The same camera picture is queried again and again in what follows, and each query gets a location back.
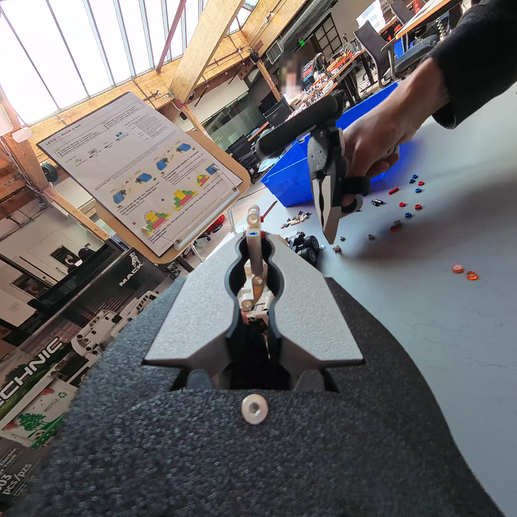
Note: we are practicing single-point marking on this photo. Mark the tan lego beam piece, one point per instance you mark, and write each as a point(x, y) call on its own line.
point(254, 242)

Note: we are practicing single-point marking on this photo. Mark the black office chair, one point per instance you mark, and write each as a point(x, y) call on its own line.
point(371, 44)
point(278, 113)
point(242, 149)

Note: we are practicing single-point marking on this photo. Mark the cluster of tan black pins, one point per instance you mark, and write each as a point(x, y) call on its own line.
point(297, 219)

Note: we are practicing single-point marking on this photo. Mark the instruction sheet on clipboard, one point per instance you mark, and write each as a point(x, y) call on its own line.
point(232, 165)

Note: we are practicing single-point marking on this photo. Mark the wooden desk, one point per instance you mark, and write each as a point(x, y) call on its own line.
point(335, 68)

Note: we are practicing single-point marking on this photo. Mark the black dome camera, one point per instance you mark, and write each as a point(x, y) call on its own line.
point(49, 171)

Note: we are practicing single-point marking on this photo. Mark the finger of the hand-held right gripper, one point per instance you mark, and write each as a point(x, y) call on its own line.
point(317, 194)
point(333, 218)

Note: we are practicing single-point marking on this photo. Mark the white wall device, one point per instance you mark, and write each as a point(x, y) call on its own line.
point(22, 134)

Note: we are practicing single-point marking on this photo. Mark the laminated instruction sheet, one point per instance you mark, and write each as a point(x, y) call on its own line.
point(137, 169)

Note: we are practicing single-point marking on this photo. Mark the scattered red blue lego studs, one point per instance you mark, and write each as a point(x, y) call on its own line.
point(412, 194)

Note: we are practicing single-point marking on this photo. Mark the person's right hand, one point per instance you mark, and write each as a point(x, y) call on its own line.
point(383, 129)

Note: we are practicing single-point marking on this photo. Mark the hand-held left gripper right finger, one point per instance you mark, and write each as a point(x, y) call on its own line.
point(315, 315)

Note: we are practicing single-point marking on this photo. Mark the blue plastic bin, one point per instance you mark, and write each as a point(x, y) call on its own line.
point(282, 181)

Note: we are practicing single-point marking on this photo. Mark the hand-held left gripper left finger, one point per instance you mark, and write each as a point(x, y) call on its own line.
point(194, 315)

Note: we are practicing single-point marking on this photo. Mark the lego set box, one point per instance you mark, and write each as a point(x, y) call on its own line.
point(60, 323)

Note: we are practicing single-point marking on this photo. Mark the red lego axle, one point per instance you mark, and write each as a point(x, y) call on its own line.
point(268, 210)

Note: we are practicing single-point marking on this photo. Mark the person's right forearm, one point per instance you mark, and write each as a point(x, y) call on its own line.
point(476, 48)

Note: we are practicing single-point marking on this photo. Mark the white green lego truck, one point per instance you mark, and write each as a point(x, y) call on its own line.
point(305, 246)

